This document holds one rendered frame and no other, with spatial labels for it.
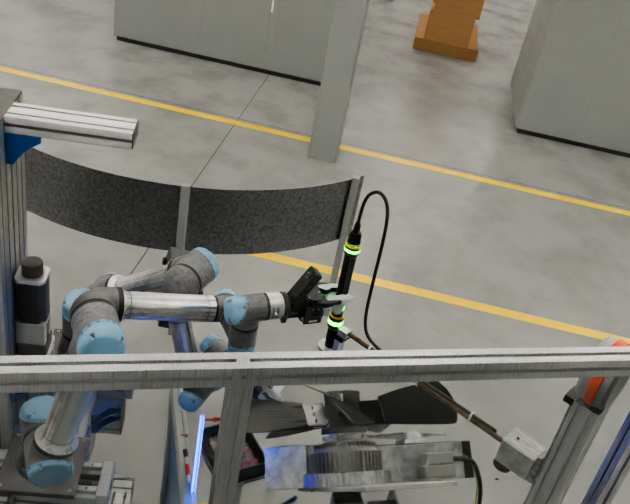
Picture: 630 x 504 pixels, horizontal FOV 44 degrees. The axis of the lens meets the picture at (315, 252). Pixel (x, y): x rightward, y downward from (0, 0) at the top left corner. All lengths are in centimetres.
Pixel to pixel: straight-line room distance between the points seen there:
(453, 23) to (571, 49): 242
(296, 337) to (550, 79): 446
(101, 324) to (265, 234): 239
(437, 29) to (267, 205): 633
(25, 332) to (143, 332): 216
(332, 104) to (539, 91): 250
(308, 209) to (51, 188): 137
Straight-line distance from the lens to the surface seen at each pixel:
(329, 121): 659
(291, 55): 829
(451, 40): 1022
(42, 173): 437
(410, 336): 490
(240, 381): 131
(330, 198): 436
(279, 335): 466
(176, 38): 858
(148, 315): 214
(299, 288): 212
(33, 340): 248
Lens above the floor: 290
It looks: 32 degrees down
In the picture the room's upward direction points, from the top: 11 degrees clockwise
